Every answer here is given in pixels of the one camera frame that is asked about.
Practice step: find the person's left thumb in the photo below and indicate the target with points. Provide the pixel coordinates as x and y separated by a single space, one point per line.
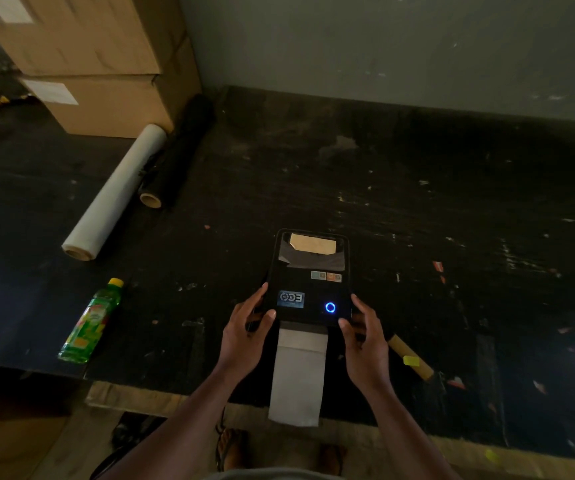
266 324

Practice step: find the brown cardboard box with label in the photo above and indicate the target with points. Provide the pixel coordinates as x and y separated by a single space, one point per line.
117 104

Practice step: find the white stretch film roll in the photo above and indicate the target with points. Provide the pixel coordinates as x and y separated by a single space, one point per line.
115 192

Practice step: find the person's left sandal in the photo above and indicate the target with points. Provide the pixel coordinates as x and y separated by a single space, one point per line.
231 447

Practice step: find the person's left forearm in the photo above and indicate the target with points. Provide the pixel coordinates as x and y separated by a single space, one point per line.
182 429

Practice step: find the black label printer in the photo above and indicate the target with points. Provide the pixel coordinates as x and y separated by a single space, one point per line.
312 294

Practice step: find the cardboard tube with yellow sticker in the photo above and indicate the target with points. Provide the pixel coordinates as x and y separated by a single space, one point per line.
410 357

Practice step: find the person's left hand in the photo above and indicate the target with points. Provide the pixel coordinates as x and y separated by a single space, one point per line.
240 344

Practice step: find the white label paper strip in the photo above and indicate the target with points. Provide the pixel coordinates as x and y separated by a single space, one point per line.
297 379

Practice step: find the green bottle with yellow cap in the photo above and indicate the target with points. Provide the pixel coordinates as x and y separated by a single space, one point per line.
90 322

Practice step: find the person's sandal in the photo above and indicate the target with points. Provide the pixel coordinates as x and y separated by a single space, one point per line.
331 458
231 447

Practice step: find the person's right sandal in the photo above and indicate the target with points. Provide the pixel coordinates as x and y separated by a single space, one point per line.
331 458

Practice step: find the person's right thumb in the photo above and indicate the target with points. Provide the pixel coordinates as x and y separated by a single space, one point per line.
346 330

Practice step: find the person's right hand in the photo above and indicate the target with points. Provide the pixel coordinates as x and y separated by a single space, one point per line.
367 354

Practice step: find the black stretch film roll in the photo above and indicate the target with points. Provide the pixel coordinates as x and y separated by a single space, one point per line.
177 149

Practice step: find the large brown cardboard box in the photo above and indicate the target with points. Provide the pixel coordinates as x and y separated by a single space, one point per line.
82 32

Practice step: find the person's right forearm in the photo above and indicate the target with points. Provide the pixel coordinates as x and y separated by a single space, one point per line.
410 434

